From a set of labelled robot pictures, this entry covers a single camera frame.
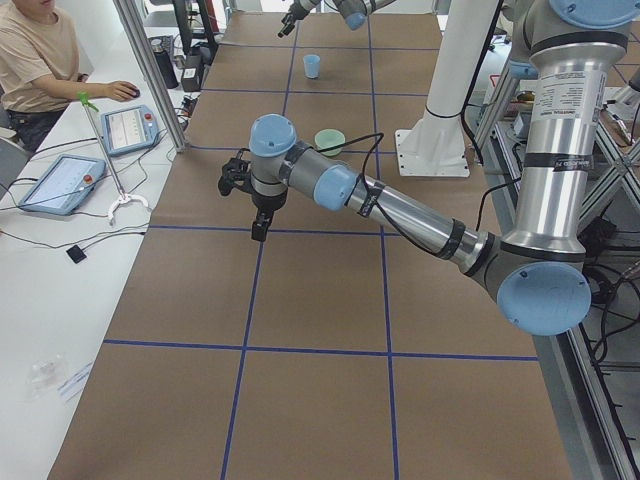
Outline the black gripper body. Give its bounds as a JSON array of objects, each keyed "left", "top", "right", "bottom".
[
  {"left": 250, "top": 175, "right": 288, "bottom": 212},
  {"left": 287, "top": 0, "right": 320, "bottom": 23}
]

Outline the light blue plastic cup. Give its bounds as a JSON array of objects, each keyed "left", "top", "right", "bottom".
[{"left": 303, "top": 54, "right": 321, "bottom": 79}]

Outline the light green bowl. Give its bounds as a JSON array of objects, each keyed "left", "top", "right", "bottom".
[{"left": 314, "top": 128, "right": 346, "bottom": 157}]

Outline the black power adapter box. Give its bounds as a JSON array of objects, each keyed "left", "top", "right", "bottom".
[{"left": 181, "top": 54, "right": 204, "bottom": 93}]

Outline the black bottle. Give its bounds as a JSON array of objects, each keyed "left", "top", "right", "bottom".
[{"left": 150, "top": 38, "right": 179, "bottom": 89}]

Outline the teach pendant far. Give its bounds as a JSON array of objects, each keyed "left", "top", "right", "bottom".
[{"left": 100, "top": 105, "right": 160, "bottom": 157}]

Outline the teach pendant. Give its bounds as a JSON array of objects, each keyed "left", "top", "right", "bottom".
[
  {"left": 18, "top": 154, "right": 106, "bottom": 216},
  {"left": 100, "top": 105, "right": 160, "bottom": 157}
]

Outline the small black square pad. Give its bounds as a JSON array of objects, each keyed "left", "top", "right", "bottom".
[{"left": 66, "top": 245, "right": 87, "bottom": 264}]

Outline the teach pendant near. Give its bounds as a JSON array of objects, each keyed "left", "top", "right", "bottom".
[{"left": 18, "top": 154, "right": 106, "bottom": 216}]

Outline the reacher grabber stick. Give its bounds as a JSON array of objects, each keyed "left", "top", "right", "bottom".
[{"left": 78, "top": 91, "right": 149, "bottom": 226}]

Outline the grey metal box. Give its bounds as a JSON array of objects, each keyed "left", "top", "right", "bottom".
[{"left": 513, "top": 111, "right": 532, "bottom": 139}]

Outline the person in beige shirt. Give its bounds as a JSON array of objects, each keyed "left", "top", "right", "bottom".
[{"left": 1, "top": 0, "right": 138, "bottom": 152}]

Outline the clear plastic bag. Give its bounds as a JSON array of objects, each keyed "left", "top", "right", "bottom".
[{"left": 26, "top": 354, "right": 68, "bottom": 400}]

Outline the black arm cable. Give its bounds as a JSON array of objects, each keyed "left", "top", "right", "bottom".
[{"left": 329, "top": 132, "right": 521, "bottom": 251}]

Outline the aluminium frame post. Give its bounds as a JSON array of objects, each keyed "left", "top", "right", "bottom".
[{"left": 113, "top": 0, "right": 188, "bottom": 153}]

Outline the white camera pedestal column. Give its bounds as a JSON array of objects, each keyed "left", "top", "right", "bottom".
[{"left": 395, "top": 0, "right": 501, "bottom": 178}]

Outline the aluminium frame rack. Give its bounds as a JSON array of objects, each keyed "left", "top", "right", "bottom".
[{"left": 474, "top": 64, "right": 640, "bottom": 480}]

